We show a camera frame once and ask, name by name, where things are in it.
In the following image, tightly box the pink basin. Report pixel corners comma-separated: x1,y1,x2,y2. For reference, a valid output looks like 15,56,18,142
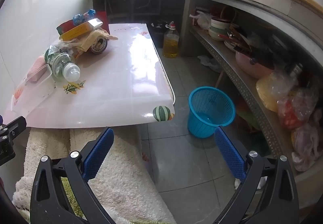
235,51,275,79

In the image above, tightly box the green plastic bottle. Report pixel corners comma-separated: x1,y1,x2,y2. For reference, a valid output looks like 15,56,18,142
44,44,81,82

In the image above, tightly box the stack of white bowls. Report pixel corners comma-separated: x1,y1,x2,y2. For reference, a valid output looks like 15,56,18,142
208,17,232,42

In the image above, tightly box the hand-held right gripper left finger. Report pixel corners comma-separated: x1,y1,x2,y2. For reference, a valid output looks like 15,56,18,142
30,127,116,224

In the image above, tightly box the pinkish plastic bag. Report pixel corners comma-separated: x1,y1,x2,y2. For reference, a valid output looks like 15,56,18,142
291,110,323,172

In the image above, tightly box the white fluffy mat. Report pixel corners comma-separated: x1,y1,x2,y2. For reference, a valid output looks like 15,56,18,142
13,127,177,224

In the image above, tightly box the yellow cardboard box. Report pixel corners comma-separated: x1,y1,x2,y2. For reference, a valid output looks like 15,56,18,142
59,18,104,40

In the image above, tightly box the stack of plates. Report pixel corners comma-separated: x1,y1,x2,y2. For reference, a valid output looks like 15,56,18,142
223,36,244,51

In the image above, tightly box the green fluffy mat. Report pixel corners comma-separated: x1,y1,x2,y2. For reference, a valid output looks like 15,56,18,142
60,176,85,224

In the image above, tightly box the blue wrapper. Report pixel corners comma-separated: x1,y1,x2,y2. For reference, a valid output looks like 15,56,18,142
73,9,97,25

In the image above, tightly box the white plastic bag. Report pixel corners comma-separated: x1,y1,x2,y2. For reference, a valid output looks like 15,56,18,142
197,55,223,73
189,10,211,30

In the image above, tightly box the cooking oil bottle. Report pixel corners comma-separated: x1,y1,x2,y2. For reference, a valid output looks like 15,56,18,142
163,21,180,59

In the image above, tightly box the clear bag with red contents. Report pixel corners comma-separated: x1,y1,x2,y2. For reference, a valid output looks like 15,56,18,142
277,86,319,130

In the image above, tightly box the beige paper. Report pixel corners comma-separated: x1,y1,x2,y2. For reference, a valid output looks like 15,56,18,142
59,28,119,53

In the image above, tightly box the yellow plastic bag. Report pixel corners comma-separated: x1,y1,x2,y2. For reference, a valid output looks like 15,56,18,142
256,72,296,113

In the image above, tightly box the perforated metal shelf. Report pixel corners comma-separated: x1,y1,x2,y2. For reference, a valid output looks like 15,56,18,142
190,25,281,162

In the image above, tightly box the red patterned snack bag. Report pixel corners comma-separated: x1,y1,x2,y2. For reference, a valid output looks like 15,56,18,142
56,19,84,36

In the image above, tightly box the clear packet with pink contents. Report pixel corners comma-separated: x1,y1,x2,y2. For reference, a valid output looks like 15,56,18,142
26,56,53,85

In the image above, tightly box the blue plastic wastebasket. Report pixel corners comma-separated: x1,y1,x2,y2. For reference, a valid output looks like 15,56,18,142
187,86,236,138

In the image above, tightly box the bundle of kitchen utensils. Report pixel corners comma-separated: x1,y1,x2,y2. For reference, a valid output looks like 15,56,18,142
227,24,256,56

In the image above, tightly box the clear zip bag orange strip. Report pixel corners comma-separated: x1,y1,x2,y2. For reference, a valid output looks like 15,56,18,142
9,72,56,113

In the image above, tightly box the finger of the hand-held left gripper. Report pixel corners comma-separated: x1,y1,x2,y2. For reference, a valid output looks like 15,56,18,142
0,116,27,142

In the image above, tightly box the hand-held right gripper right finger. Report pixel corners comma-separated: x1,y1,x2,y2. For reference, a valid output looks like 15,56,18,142
212,127,299,224

